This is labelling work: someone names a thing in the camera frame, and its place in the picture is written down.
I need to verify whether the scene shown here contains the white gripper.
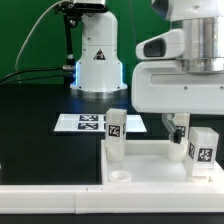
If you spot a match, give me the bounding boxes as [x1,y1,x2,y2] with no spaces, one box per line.
[130,27,224,145]

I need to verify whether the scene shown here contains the white square tabletop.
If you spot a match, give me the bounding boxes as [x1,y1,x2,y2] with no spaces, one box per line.
[100,139,224,185]

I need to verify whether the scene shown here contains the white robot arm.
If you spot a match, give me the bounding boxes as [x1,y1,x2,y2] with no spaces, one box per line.
[71,0,224,142]

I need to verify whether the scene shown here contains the white L-shaped fence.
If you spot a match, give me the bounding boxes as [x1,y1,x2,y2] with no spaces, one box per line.
[0,165,224,214]

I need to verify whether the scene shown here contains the white sheet with tags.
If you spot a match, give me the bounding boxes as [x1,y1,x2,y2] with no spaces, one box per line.
[54,114,146,133]

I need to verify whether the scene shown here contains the black cables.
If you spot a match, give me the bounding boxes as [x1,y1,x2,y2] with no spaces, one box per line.
[0,66,68,86]

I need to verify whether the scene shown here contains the black camera stand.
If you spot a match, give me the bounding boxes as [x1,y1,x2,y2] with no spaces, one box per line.
[54,0,108,86]

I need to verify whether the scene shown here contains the white cable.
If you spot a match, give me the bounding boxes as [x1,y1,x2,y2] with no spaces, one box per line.
[14,0,72,84]

